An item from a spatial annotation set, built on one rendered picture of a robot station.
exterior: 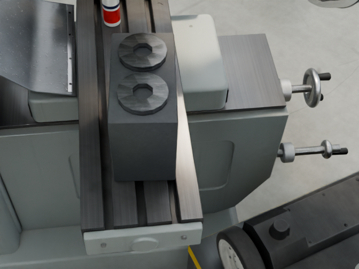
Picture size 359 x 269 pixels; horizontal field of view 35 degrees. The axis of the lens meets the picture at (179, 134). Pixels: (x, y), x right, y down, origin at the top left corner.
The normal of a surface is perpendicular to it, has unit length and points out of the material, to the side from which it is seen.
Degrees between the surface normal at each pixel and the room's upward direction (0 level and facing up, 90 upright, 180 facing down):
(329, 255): 0
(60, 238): 0
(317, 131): 0
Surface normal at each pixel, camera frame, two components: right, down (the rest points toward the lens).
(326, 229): 0.03, -0.59
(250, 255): 0.09, -0.42
